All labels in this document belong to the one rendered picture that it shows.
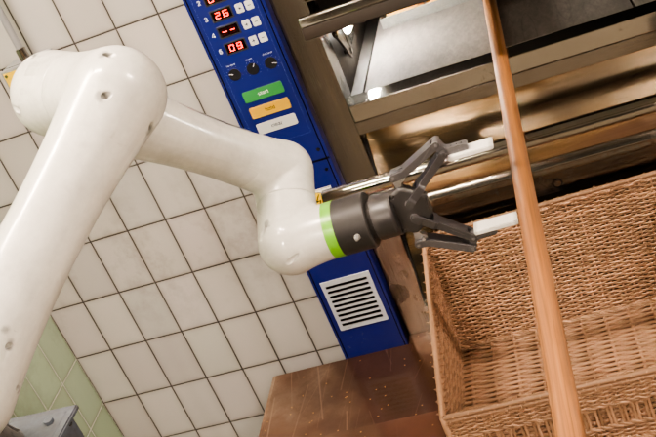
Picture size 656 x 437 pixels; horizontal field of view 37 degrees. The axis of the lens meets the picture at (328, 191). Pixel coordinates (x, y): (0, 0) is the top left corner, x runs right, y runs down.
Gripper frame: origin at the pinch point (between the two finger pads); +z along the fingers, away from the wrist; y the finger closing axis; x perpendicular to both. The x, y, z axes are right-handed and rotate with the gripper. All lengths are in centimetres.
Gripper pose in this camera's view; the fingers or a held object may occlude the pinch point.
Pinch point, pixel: (498, 182)
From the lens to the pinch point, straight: 151.4
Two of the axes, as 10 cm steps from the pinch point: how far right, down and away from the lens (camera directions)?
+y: 3.6, 8.4, 4.1
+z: 9.3, -2.7, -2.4
